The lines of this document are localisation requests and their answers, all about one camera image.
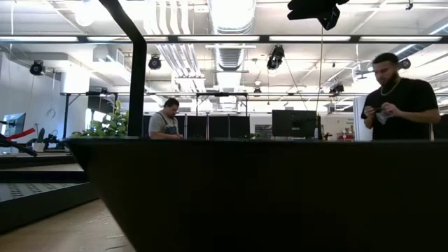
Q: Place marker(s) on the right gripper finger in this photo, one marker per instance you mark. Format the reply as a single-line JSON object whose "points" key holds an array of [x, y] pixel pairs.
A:
{"points": [[327, 14]]}

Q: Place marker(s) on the black hanging spotlight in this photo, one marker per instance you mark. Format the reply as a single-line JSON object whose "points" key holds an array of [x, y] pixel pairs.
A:
{"points": [[405, 63], [36, 68], [336, 88], [276, 56], [154, 63]]}

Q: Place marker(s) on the black beam with lights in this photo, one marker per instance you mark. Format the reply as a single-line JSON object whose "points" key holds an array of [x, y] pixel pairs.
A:
{"points": [[264, 38]]}

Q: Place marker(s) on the white column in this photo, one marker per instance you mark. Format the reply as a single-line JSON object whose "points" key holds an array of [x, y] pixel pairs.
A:
{"points": [[357, 119]]}

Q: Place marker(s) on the black computer monitor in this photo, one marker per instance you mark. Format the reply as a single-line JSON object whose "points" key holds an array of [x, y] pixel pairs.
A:
{"points": [[294, 124]]}

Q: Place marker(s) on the person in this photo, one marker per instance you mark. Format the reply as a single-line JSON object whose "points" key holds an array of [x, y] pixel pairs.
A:
{"points": [[402, 112], [162, 124]]}

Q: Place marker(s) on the red storage bins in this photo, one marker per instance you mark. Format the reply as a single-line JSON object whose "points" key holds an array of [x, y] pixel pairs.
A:
{"points": [[346, 136]]}

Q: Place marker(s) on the green plant in white pot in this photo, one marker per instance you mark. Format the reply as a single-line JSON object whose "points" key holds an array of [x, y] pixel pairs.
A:
{"points": [[112, 126]]}

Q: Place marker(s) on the red bar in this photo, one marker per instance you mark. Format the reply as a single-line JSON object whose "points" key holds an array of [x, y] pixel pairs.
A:
{"points": [[21, 134]]}

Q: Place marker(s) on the grey computer monitor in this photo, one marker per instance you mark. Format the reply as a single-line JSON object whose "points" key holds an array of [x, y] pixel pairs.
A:
{"points": [[14, 124]]}

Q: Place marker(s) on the silver ventilation duct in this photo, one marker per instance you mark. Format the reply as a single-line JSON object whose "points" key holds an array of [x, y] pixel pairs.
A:
{"points": [[231, 21]]}

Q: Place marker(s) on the black partition wall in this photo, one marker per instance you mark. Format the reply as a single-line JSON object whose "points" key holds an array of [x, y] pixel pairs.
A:
{"points": [[217, 126]]}

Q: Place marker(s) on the black background rig frame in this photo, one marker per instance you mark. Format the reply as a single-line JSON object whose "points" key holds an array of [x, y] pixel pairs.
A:
{"points": [[66, 115]]}

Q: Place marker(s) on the black aluminium frame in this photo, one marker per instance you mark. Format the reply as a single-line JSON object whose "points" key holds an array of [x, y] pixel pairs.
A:
{"points": [[35, 159]]}

